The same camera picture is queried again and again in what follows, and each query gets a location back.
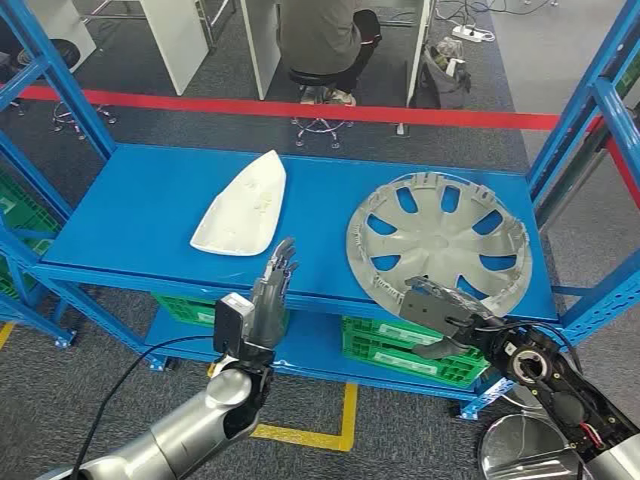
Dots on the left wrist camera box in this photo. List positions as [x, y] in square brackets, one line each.
[230, 328]

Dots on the black round stool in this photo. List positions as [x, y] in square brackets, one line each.
[315, 77]

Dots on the white power strip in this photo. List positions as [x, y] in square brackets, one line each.
[465, 32]

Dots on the blue steel shelf rack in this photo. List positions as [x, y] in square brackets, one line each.
[35, 321]
[150, 212]

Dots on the polished metal round cover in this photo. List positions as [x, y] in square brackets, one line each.
[520, 444]

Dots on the white desk panel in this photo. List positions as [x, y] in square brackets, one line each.
[170, 40]
[260, 40]
[420, 40]

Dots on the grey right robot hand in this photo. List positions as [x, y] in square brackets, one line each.
[430, 308]

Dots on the red floor tape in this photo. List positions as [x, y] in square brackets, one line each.
[250, 107]

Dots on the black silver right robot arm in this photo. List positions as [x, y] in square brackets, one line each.
[550, 378]

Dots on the person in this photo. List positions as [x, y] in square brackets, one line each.
[320, 26]

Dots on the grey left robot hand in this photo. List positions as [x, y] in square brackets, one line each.
[265, 311]

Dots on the grey bag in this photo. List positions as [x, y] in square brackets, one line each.
[442, 83]

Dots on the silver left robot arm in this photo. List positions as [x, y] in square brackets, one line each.
[190, 424]

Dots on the silver plastic wheel hubcap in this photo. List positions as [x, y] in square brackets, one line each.
[435, 252]

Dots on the white plastic mirror cover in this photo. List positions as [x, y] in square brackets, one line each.
[244, 212]

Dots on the yellow floor tape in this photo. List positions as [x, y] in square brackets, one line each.
[350, 417]

